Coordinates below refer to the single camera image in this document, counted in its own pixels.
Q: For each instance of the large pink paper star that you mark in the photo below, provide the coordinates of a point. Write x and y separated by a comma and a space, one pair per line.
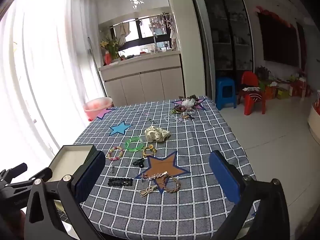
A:
201, 102

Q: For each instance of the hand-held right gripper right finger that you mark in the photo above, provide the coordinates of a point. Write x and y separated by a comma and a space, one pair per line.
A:
225, 177

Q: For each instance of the green bangle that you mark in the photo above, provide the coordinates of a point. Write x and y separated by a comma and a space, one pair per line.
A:
127, 144

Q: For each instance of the cream dotted scrunchie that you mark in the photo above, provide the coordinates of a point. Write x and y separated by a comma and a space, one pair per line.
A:
156, 133

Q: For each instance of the white sheer curtain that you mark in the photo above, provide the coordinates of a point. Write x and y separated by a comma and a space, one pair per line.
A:
45, 80

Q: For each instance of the glass display cabinet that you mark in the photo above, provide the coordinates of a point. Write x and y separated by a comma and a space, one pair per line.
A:
225, 30

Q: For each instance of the silver star hair clip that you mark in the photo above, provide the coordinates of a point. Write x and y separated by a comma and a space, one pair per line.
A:
150, 177

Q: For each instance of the hanging beige towel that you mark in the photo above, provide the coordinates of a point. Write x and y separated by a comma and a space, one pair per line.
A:
123, 31

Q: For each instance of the small pink paper star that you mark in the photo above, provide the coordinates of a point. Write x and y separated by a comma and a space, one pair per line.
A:
105, 113

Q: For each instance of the row of gift boxes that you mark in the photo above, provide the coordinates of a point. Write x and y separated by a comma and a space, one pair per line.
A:
282, 92

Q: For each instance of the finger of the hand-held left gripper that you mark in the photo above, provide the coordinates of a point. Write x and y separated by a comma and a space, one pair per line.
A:
15, 170
30, 180

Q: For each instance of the dark wall television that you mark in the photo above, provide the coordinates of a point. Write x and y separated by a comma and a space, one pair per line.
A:
278, 42

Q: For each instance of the brown paper star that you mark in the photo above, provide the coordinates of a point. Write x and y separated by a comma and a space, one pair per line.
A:
160, 166

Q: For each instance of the beige tassel hair clip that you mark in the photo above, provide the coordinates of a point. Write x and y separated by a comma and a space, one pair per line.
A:
147, 191

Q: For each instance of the grey checked tablecloth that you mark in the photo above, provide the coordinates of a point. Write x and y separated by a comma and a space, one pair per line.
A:
200, 142

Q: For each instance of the kitchen faucet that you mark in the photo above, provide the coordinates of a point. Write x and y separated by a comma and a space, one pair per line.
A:
155, 42

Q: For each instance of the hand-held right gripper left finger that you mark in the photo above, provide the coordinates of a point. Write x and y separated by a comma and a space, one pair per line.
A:
88, 177

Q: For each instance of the small silver earring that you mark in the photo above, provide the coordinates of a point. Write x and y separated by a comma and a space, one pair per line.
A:
111, 169

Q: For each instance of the cream counter cabinet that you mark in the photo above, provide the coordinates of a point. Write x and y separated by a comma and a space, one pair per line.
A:
145, 80

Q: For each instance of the blue plastic stool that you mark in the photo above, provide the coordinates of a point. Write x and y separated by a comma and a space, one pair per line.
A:
225, 90

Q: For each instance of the black claw clip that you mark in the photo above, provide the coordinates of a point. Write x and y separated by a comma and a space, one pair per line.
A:
138, 162

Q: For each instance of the black beaded hair clip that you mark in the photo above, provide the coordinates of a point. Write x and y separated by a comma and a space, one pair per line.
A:
120, 182

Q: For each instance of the red plastic chair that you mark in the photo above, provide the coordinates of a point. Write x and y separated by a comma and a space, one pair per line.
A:
251, 97

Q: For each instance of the potted plant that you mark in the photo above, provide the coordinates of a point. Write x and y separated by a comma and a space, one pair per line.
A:
112, 46

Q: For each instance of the blue paper star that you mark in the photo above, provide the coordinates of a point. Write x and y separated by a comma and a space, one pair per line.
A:
120, 128

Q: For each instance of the white jewelry box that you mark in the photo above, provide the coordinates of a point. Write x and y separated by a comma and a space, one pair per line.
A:
70, 160

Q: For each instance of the small dark hairpin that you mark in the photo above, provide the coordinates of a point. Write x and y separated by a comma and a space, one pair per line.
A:
153, 121

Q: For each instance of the dark leafy plant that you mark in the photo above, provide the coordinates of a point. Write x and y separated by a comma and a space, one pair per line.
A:
262, 72

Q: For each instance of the pink plastic basin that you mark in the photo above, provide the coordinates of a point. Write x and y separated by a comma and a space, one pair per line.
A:
97, 106

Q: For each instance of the white fluffy scrunchie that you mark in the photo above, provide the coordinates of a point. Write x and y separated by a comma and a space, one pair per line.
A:
188, 102

